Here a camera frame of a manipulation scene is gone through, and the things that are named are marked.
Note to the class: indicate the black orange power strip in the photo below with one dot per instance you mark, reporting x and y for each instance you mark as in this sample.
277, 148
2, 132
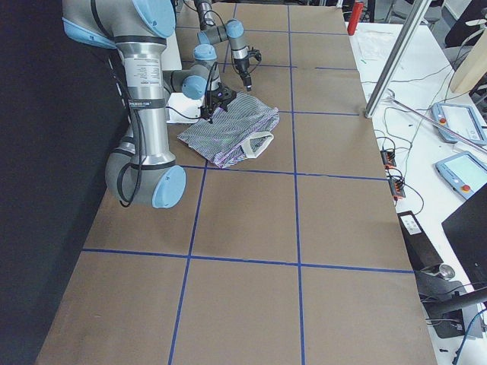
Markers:
395, 177

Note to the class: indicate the white hook reaching stick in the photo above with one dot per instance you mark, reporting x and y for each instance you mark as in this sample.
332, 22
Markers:
446, 134

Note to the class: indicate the red cylinder tube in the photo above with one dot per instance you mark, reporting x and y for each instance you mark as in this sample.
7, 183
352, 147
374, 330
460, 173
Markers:
355, 17

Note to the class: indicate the lower blue teach pendant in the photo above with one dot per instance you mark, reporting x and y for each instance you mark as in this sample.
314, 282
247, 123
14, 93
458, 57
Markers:
463, 172

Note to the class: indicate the aluminium frame post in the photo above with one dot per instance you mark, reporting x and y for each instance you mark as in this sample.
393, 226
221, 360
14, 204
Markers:
406, 34

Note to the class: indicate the black box with label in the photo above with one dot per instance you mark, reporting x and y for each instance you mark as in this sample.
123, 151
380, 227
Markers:
421, 252

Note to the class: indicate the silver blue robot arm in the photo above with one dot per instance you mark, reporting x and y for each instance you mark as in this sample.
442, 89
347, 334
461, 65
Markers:
142, 169
214, 30

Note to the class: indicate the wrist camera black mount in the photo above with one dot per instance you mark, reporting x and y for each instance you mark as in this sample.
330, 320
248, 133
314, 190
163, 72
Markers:
254, 54

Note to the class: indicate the black monitor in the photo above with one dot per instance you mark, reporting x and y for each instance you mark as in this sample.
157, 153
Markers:
465, 230

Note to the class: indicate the blue teach pendant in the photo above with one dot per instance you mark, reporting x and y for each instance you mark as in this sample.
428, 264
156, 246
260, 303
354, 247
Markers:
461, 119
463, 172

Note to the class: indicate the upper blue teach pendant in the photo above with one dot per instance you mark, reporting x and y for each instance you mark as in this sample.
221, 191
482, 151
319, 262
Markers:
461, 119

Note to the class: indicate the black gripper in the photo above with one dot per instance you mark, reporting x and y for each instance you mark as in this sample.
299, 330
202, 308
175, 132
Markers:
215, 103
242, 67

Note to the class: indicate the blue white striped polo shirt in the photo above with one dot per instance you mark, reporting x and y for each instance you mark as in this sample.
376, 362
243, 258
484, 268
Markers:
243, 131

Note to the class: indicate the clear plastic sheet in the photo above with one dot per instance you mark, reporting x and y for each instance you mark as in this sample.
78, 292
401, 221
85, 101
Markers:
375, 45

